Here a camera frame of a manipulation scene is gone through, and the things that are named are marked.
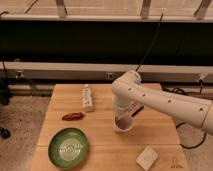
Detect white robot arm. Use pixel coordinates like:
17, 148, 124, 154
112, 70, 213, 135

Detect green ceramic bowl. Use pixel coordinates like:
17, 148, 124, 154
48, 127, 89, 169

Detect brown chocolate bar box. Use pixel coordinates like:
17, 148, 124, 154
128, 102, 144, 117

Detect white plastic bottle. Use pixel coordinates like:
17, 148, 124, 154
82, 84, 94, 112

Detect red chili pepper toy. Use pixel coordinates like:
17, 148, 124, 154
62, 112, 84, 121

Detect white sponge block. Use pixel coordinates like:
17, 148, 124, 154
136, 146, 158, 171

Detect black object on floor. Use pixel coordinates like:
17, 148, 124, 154
0, 127, 11, 139

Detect black floor cable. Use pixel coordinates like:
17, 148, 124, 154
163, 87, 208, 150

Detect black hanging cable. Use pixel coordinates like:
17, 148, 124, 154
134, 12, 165, 73

